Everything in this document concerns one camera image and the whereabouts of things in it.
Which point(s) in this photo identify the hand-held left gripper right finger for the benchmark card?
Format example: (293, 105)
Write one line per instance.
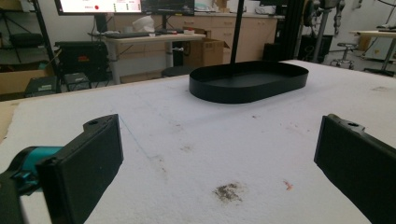
(358, 161)

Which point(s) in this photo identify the black metal frame column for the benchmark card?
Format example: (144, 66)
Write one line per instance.
(292, 28)

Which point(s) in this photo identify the black oval metal tray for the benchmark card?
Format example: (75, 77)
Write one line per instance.
(249, 85)

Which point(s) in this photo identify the black metal shelf rack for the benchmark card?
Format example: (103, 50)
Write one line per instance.
(43, 34)

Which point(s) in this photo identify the white felt table mat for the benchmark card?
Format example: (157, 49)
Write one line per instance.
(199, 149)

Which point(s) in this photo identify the small black equipment box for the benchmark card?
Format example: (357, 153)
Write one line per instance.
(77, 81)
(41, 86)

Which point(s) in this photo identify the white standing desk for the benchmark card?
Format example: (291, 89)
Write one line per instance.
(149, 39)

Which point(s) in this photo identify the dark computer monitor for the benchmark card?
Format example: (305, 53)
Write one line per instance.
(168, 6)

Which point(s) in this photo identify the open cardboard box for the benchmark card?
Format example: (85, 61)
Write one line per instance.
(204, 53)

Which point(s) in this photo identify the white crumpled bag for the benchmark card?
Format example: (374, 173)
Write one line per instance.
(144, 23)

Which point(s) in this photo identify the round black stool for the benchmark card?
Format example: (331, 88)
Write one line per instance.
(177, 71)

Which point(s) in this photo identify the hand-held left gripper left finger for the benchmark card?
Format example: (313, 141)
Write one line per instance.
(84, 165)

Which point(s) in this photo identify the light wooden table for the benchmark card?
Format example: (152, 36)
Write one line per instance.
(373, 33)

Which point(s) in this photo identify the wooden cabinet row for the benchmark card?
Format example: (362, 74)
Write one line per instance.
(255, 34)

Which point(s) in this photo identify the black keyboard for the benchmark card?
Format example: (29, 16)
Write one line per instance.
(126, 35)

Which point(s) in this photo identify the flat cardboard box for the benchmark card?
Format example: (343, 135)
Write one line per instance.
(18, 81)

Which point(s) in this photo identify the large black equipment case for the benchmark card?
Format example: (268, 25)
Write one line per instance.
(82, 59)

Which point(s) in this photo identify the black upright pole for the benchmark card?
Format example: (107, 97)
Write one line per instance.
(237, 31)

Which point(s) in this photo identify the metal round stool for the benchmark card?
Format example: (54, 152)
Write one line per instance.
(345, 54)

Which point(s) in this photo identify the bright computer monitor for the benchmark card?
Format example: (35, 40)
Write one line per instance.
(96, 6)

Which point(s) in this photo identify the grey metal stand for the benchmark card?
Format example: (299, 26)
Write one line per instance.
(320, 37)

